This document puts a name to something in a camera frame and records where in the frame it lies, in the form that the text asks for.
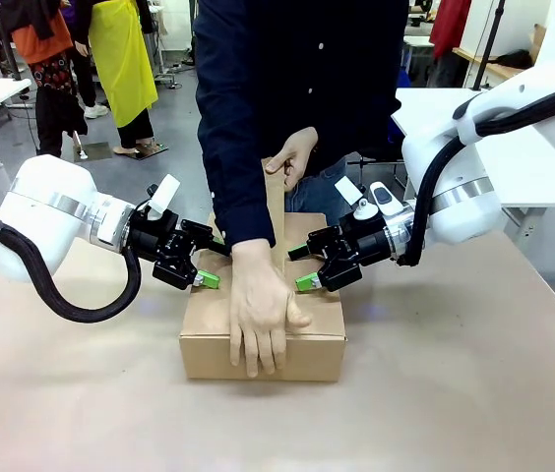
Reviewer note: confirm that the person's left hand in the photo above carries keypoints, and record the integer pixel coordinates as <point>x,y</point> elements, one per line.
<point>297,155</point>

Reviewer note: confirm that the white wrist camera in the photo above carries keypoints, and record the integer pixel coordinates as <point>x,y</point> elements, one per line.
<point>347,191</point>
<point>164,196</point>

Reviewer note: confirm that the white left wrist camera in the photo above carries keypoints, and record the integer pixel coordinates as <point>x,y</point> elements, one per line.
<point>164,196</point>

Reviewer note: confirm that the person in dark navy shirt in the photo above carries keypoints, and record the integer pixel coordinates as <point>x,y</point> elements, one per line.
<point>267,98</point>

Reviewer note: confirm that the person in orange top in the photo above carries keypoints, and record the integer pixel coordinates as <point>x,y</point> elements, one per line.
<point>51,74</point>

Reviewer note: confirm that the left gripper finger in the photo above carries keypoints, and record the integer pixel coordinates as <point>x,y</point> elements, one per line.
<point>208,281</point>
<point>201,235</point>

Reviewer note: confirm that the person's right hand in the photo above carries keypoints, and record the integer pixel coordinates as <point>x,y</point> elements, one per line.
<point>258,314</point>

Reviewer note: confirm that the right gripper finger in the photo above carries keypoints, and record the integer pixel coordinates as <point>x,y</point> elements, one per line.
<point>339,277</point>
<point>324,241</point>

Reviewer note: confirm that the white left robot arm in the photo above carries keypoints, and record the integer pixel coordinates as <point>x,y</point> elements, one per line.
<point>51,206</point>

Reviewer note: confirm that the person's right forearm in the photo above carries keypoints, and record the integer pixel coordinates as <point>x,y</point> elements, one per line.
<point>243,211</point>

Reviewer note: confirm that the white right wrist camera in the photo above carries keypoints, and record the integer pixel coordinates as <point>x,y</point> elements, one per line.
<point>347,191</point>

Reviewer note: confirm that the black floor plate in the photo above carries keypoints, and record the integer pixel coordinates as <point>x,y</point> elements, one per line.
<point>152,149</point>

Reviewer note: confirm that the brown cardboard box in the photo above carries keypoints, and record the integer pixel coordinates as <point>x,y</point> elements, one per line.
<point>208,319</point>

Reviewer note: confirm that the black bag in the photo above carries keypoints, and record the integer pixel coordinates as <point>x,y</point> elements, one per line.
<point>516,59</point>

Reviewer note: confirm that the white metal stand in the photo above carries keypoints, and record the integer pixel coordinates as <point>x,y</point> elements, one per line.
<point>164,74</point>

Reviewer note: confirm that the black tripod pole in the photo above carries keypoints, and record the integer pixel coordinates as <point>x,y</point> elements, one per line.
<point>489,44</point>

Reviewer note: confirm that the person in yellow apron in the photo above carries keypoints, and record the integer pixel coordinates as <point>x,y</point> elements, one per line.
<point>120,54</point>

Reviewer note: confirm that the red hanging garment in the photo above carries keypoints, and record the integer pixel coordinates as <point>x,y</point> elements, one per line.
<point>450,22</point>

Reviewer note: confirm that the wooden top desk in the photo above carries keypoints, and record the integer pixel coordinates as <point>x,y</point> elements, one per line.
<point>474,58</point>

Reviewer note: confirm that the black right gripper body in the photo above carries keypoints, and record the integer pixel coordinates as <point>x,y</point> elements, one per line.
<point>366,243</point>

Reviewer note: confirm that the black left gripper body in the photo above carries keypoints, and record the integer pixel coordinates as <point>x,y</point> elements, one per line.
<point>159,241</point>

